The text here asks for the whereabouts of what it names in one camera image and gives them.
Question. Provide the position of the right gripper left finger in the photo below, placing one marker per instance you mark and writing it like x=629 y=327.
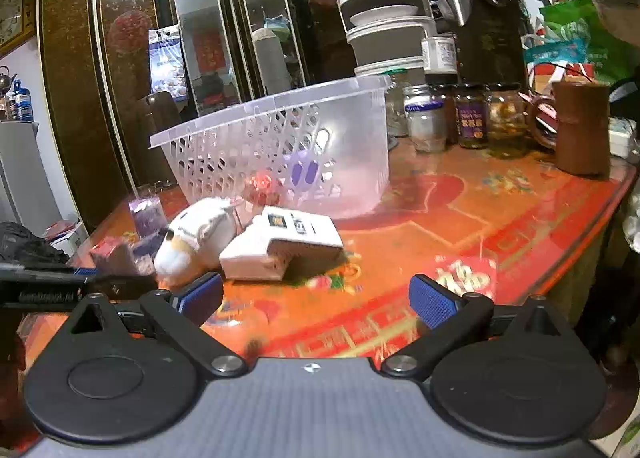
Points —
x=197 y=302

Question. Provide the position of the clear plastic lattice basket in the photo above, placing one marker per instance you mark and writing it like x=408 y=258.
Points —
x=326 y=144

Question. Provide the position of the white plush toy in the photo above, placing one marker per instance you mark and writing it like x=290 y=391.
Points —
x=194 y=240

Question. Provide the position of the clear glass jar white label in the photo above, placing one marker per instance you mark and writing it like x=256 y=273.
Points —
x=426 y=121

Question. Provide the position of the tiered dish rack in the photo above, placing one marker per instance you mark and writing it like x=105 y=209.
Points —
x=387 y=3

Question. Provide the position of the green shopping bag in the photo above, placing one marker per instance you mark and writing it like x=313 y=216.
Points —
x=573 y=33

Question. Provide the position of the purple-topped box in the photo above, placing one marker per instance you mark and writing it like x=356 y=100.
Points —
x=148 y=215

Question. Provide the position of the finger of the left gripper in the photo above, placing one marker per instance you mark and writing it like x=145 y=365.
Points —
x=122 y=287

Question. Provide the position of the white cardboard box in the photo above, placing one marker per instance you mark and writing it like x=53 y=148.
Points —
x=274 y=239

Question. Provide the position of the jar with purple label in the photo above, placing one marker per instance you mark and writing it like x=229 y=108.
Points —
x=472 y=116

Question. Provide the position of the red cigarette box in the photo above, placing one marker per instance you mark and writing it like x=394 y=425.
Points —
x=113 y=256

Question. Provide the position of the purple and white box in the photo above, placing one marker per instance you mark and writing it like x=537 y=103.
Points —
x=145 y=250

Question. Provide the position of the dark wooden wardrobe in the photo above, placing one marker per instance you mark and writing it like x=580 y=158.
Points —
x=104 y=61

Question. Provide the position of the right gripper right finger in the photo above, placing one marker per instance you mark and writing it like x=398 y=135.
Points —
x=446 y=314

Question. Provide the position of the glass jar yellow contents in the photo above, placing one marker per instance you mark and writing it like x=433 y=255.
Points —
x=507 y=124

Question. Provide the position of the red item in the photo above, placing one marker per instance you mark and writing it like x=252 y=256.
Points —
x=262 y=189

